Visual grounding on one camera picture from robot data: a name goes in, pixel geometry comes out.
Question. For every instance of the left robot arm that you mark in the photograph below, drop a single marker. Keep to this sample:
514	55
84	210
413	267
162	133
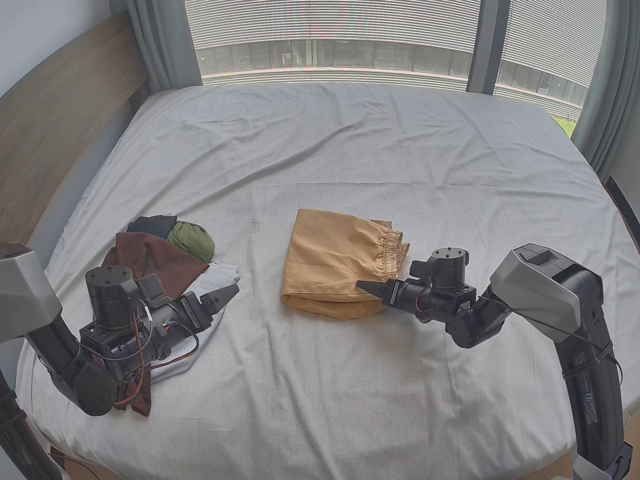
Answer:
25	288

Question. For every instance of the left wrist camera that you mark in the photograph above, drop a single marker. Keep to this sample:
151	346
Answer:
150	288

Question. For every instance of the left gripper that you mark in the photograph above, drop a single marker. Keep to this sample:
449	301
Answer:
192	310

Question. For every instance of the pale blue garment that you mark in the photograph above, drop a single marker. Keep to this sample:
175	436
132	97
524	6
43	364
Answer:
215	275

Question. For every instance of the brown garment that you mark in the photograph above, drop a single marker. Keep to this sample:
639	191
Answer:
155	258

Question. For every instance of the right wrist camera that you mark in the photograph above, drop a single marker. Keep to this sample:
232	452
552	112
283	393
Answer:
420	269

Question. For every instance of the bed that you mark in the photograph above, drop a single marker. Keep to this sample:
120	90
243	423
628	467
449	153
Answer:
350	158

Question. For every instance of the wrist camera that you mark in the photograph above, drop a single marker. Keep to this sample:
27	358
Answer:
420	269
150	288

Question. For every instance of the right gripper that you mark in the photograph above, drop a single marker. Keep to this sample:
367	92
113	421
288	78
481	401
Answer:
407	295

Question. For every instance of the grey-green curtain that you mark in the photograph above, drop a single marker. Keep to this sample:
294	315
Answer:
610	93
160	28

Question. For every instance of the green garment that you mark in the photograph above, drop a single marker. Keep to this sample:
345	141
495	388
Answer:
192	240

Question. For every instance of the black garment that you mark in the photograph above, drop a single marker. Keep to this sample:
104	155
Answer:
150	224

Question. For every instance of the window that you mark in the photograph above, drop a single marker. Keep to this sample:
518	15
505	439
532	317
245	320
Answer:
330	18

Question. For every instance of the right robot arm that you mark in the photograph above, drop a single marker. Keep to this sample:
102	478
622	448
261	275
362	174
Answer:
535	288

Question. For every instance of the tan shorts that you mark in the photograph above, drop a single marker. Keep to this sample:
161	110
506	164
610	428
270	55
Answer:
330	253

